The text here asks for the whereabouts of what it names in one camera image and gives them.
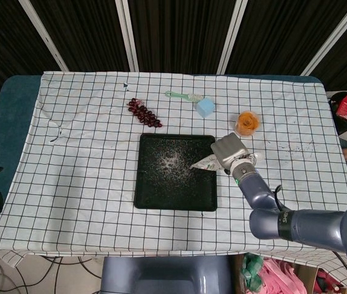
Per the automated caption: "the green handled brush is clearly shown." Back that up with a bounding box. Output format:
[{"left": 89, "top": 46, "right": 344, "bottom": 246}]
[{"left": 164, "top": 90, "right": 205, "bottom": 104}]

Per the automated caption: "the pink cloth pile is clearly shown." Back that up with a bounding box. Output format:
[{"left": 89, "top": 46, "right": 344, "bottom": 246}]
[{"left": 260, "top": 257, "right": 347, "bottom": 294}]

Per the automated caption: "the white partition frame post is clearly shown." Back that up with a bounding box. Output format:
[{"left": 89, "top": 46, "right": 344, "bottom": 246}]
[
  {"left": 114, "top": 0, "right": 140, "bottom": 73},
  {"left": 217, "top": 0, "right": 249, "bottom": 74},
  {"left": 300, "top": 0, "right": 347, "bottom": 77},
  {"left": 18, "top": 0, "right": 69, "bottom": 72}
]

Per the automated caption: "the white black checkered tablecloth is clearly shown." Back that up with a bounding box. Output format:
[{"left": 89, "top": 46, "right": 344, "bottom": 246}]
[{"left": 0, "top": 71, "right": 347, "bottom": 268}]

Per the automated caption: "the light blue sponge cube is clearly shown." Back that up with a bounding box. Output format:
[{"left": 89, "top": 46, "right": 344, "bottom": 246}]
[{"left": 195, "top": 97, "right": 217, "bottom": 119}]

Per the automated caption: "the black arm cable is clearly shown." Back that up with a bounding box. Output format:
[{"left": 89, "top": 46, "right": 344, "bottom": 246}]
[{"left": 272, "top": 184, "right": 285, "bottom": 213}]

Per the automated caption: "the green plastic pieces pile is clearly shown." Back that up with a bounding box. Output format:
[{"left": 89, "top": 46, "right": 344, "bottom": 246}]
[{"left": 242, "top": 253, "right": 264, "bottom": 291}]

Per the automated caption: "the orange food in clear cup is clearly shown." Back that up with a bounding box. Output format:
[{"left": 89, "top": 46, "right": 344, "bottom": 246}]
[{"left": 233, "top": 111, "right": 261, "bottom": 138}]

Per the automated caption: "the black rectangular tray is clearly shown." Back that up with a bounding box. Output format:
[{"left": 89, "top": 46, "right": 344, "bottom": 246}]
[{"left": 133, "top": 133, "right": 218, "bottom": 211}]

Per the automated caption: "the dark red grape bunch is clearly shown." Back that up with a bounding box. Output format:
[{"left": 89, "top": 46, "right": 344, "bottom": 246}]
[{"left": 126, "top": 97, "right": 163, "bottom": 128}]

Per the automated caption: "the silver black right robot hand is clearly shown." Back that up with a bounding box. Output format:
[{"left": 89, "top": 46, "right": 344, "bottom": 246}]
[{"left": 210, "top": 132, "right": 258, "bottom": 172}]

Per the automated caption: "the blue-grey robot torso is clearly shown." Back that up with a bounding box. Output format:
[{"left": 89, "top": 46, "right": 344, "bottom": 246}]
[{"left": 100, "top": 255, "right": 233, "bottom": 294}]

